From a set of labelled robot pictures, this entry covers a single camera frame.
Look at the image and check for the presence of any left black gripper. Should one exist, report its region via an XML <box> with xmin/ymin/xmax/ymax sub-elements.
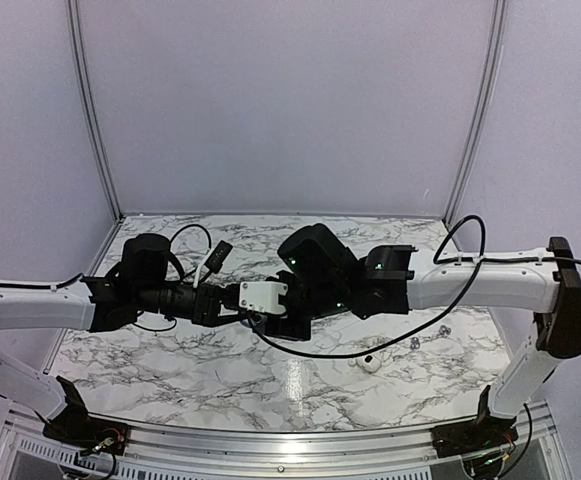
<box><xmin>135</xmin><ymin>281</ymin><xmax>244</xmax><ymax>329</ymax></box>

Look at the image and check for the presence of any purple earbud charging case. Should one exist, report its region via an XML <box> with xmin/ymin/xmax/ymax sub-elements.
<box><xmin>246</xmin><ymin>312</ymin><xmax>267</xmax><ymax>330</ymax></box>

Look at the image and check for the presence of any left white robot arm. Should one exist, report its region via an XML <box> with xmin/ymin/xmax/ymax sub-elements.
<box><xmin>0</xmin><ymin>233</ymin><xmax>238</xmax><ymax>447</ymax></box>

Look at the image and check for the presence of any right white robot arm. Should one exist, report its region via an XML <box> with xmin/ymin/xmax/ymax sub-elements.
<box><xmin>251</xmin><ymin>224</ymin><xmax>581</xmax><ymax>448</ymax></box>

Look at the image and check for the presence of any white earbud case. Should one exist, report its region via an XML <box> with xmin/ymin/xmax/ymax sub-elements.
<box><xmin>348</xmin><ymin>354</ymin><xmax>382</xmax><ymax>373</ymax></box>

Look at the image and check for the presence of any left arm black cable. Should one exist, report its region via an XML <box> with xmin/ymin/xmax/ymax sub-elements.
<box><xmin>134</xmin><ymin>222</ymin><xmax>211</xmax><ymax>331</ymax></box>

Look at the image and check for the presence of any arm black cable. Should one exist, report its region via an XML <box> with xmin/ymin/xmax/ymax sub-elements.
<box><xmin>252</xmin><ymin>214</ymin><xmax>581</xmax><ymax>359</ymax></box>
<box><xmin>134</xmin><ymin>222</ymin><xmax>211</xmax><ymax>331</ymax></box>

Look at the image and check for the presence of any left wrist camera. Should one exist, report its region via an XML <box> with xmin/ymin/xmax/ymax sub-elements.
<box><xmin>204</xmin><ymin>240</ymin><xmax>233</xmax><ymax>274</ymax></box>

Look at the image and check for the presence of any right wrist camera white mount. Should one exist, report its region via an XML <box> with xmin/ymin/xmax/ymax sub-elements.
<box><xmin>238</xmin><ymin>281</ymin><xmax>288</xmax><ymax>316</ymax></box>

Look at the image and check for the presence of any front aluminium rail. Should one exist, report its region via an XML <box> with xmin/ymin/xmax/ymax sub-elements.
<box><xmin>0</xmin><ymin>403</ymin><xmax>572</xmax><ymax>479</ymax></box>

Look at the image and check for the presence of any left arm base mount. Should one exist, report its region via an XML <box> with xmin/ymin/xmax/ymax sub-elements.
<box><xmin>38</xmin><ymin>416</ymin><xmax>130</xmax><ymax>455</ymax></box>

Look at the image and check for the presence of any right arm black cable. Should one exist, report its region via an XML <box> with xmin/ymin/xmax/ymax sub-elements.
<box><xmin>252</xmin><ymin>214</ymin><xmax>581</xmax><ymax>359</ymax></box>

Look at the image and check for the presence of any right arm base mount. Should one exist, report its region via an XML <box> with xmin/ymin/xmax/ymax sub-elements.
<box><xmin>431</xmin><ymin>418</ymin><xmax>518</xmax><ymax>458</ymax></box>

